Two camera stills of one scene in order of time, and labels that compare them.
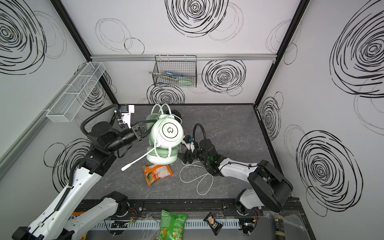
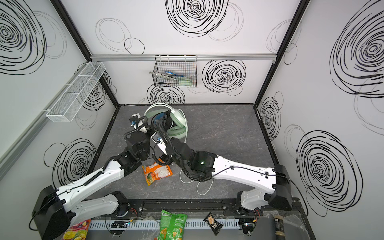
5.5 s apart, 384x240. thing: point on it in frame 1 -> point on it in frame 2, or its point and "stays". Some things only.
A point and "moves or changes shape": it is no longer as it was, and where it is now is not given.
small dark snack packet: (215, 226) stays
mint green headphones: (165, 133) moves or changes shape
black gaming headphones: (174, 112) -> (165, 118)
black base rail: (212, 209) stays
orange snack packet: (153, 172) stays
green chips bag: (171, 226) stays
